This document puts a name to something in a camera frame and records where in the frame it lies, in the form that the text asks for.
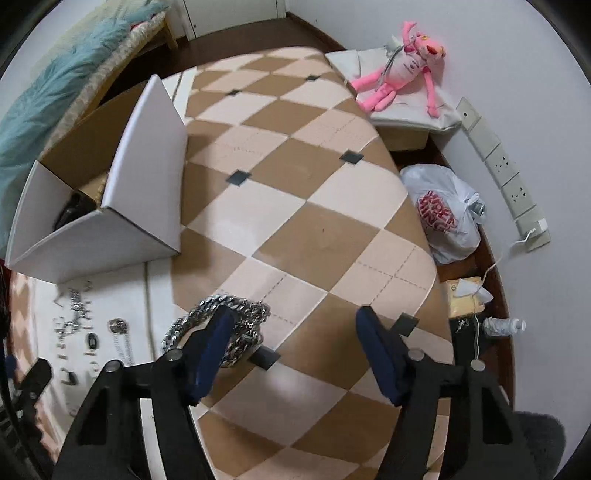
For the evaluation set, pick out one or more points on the white cardboard box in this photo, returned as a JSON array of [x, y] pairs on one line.
[[138, 184]]

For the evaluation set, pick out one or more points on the dark object in box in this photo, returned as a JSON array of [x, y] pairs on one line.
[[71, 210]]

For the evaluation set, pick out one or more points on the white wall switch plate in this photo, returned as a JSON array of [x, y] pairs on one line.
[[483, 137], [467, 114]]

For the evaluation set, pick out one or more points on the checkered tablecloth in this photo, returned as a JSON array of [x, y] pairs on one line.
[[300, 230]]

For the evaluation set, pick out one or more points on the wooden bed frame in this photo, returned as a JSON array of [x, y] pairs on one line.
[[170, 33]]

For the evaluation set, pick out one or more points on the white folded cushion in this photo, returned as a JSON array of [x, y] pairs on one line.
[[415, 104]]

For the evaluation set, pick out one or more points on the patterned mattress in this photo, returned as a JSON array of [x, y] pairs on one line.
[[108, 60]]

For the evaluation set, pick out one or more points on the white wardrobe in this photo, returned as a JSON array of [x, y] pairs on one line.
[[231, 16]]

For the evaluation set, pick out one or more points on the yellow tissue pack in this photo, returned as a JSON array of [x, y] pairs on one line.
[[463, 301]]

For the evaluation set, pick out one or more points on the clear plastic bottle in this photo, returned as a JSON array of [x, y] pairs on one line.
[[503, 326]]

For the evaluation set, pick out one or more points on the white plastic bag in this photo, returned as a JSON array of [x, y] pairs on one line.
[[438, 217]]

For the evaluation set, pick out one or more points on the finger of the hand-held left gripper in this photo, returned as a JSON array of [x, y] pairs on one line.
[[32, 381]]

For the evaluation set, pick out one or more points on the black oval pendant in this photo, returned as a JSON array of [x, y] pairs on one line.
[[92, 342]]

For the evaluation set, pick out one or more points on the white wall socket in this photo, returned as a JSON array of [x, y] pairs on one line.
[[531, 233], [501, 164], [518, 193]]

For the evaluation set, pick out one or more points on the teal fluffy blanket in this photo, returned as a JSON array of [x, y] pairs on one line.
[[55, 83]]

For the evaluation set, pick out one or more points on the metal can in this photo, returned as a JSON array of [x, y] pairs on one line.
[[478, 211]]

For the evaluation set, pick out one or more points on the pink plush toy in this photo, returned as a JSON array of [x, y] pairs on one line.
[[406, 69]]

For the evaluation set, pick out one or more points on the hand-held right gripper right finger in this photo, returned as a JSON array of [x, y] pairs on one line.
[[381, 356]]

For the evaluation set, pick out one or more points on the grey fuzzy stool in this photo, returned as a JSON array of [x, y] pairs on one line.
[[540, 443]]

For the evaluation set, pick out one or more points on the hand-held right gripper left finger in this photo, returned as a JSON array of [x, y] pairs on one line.
[[213, 347]]

